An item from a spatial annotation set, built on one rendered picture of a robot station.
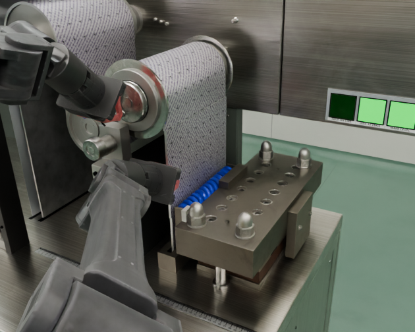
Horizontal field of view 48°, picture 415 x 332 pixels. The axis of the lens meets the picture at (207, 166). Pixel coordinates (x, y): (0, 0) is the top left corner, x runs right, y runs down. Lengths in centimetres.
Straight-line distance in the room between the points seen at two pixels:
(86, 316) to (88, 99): 47
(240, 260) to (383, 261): 183
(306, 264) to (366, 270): 153
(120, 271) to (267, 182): 68
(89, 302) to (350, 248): 239
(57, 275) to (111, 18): 80
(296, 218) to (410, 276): 166
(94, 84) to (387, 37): 57
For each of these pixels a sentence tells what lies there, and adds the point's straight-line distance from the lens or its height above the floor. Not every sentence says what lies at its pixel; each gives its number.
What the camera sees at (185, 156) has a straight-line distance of 91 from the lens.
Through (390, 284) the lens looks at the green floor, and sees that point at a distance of 246.
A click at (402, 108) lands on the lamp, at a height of 120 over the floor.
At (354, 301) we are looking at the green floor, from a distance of 232.
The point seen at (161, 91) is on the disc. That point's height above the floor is 127.
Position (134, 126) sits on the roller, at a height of 120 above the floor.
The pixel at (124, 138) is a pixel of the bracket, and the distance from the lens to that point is 87.
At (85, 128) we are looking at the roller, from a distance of 96.
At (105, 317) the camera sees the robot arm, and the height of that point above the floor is 129.
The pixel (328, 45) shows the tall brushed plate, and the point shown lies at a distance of 101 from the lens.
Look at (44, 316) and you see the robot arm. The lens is 31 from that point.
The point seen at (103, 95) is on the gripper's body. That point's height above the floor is 129.
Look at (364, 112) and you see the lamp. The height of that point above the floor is 118.
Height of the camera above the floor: 150
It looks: 26 degrees down
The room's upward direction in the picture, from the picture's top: 1 degrees counter-clockwise
